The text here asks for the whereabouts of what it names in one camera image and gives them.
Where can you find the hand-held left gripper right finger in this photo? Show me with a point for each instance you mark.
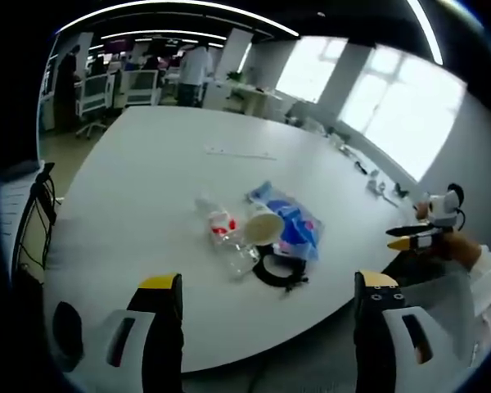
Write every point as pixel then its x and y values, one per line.
pixel 376 348

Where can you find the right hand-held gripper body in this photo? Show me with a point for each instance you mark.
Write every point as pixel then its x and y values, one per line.
pixel 444 206

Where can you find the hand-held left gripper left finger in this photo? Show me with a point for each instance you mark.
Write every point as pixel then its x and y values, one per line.
pixel 147 352

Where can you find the blue plastic package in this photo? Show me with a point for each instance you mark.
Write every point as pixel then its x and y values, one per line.
pixel 298 229

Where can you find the clear plastic bottle red label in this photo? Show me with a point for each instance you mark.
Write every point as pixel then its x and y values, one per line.
pixel 223 233

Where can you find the white paper cup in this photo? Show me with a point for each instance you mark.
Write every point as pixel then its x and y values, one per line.
pixel 264 227

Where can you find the white tabletop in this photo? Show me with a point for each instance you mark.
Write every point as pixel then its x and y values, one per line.
pixel 147 196

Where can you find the person's right hand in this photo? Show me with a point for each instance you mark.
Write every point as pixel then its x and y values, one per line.
pixel 458 245

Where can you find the person's dark trousers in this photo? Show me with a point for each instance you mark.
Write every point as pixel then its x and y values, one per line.
pixel 425 268

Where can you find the small black object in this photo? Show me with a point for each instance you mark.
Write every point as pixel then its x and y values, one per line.
pixel 360 166
pixel 401 190

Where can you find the small white device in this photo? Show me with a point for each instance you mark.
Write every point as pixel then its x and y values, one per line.
pixel 375 183

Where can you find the black chair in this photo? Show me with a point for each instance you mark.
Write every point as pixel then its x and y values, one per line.
pixel 41 196

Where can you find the white background desk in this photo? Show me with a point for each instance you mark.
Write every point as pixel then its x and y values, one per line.
pixel 253 98

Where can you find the green potted plant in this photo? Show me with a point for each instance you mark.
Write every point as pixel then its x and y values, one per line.
pixel 235 75

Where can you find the white mesh office chair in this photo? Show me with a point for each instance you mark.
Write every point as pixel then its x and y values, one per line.
pixel 93 96
pixel 142 86

